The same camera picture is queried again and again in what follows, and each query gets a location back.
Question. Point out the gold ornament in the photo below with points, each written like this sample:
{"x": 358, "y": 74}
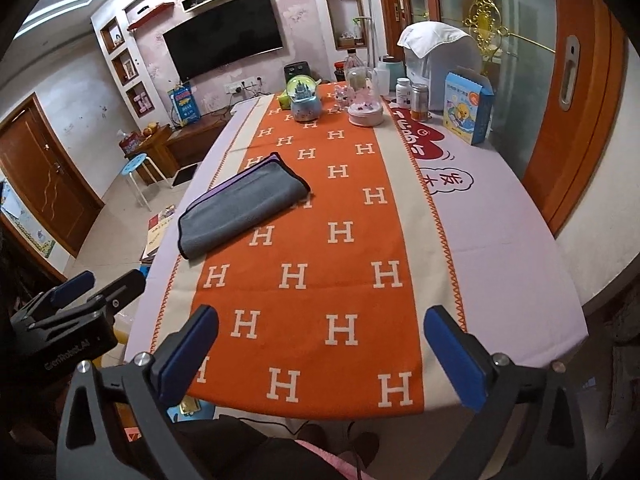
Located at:
{"x": 484, "y": 20}

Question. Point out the stack of books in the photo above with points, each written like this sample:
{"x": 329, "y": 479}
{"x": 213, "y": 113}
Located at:
{"x": 159, "y": 232}

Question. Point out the wooden television cabinet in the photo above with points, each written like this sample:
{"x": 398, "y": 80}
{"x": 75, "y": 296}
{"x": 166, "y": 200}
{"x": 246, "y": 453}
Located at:
{"x": 190, "y": 137}

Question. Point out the person's dark clothing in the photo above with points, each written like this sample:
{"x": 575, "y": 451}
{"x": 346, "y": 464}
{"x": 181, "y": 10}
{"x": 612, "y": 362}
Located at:
{"x": 235, "y": 447}

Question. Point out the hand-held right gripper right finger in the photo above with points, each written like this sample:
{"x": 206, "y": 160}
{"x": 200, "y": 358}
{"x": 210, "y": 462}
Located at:
{"x": 452, "y": 355}

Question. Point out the pink cloth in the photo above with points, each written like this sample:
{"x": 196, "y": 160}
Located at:
{"x": 330, "y": 462}

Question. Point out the red tissue box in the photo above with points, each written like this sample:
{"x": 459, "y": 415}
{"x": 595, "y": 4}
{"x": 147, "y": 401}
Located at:
{"x": 131, "y": 142}

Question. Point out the red wall shelf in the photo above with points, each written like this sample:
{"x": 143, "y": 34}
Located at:
{"x": 150, "y": 15}

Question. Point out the glass jar with metal lid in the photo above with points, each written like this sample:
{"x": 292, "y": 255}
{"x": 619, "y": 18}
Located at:
{"x": 420, "y": 102}

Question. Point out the black flat television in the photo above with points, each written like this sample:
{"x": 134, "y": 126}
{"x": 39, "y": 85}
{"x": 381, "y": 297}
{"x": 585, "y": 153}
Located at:
{"x": 225, "y": 35}

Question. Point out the clear bottle with dark cap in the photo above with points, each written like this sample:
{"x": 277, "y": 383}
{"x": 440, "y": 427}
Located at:
{"x": 355, "y": 62}

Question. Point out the blue toy box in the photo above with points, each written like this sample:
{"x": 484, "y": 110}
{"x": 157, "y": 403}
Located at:
{"x": 184, "y": 106}

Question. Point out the wall poster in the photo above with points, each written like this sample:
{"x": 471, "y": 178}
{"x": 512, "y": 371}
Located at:
{"x": 27, "y": 225}

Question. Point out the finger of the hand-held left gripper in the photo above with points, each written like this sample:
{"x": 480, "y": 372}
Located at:
{"x": 120, "y": 287}
{"x": 72, "y": 287}

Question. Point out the pink glass dome music box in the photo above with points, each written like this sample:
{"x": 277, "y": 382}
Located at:
{"x": 365, "y": 110}

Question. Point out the white cloth cover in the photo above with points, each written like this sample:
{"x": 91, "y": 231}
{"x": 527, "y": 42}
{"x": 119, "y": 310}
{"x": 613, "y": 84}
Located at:
{"x": 435, "y": 37}

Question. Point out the brown wooden door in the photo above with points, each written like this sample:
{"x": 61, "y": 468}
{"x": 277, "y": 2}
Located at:
{"x": 47, "y": 180}

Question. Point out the grey towel with purple side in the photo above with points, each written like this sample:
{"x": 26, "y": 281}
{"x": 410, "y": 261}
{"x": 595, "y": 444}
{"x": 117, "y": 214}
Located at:
{"x": 240, "y": 207}

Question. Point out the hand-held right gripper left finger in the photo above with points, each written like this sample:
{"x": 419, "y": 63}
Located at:
{"x": 192, "y": 352}

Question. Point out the small green box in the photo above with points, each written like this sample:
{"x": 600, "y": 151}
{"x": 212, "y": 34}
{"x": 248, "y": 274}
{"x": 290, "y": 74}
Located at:
{"x": 284, "y": 101}

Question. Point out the white container with teal lid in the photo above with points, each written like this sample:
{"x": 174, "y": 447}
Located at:
{"x": 389, "y": 74}

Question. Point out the orange letter-patterned blanket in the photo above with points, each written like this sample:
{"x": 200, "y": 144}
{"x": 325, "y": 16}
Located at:
{"x": 312, "y": 255}

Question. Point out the blue round stool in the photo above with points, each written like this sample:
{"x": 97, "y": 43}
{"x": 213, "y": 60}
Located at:
{"x": 136, "y": 162}

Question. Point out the black countertop appliance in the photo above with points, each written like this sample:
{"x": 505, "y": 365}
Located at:
{"x": 296, "y": 71}

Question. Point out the blue printed carton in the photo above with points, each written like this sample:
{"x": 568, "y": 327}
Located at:
{"x": 465, "y": 110}

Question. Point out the white pill bottle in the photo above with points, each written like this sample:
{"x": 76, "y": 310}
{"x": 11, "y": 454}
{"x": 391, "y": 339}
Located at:
{"x": 403, "y": 92}

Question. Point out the orange sliding door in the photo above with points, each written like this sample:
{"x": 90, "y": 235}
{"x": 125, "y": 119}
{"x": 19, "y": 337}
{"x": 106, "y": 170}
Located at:
{"x": 570, "y": 160}

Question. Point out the small pink figurine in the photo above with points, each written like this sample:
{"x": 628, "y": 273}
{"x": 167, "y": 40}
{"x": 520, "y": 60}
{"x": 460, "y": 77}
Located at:
{"x": 341, "y": 96}

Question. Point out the blue castle snow globe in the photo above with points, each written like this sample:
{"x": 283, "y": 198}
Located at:
{"x": 305, "y": 102}

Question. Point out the white water dispenser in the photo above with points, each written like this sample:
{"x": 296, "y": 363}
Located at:
{"x": 452, "y": 72}

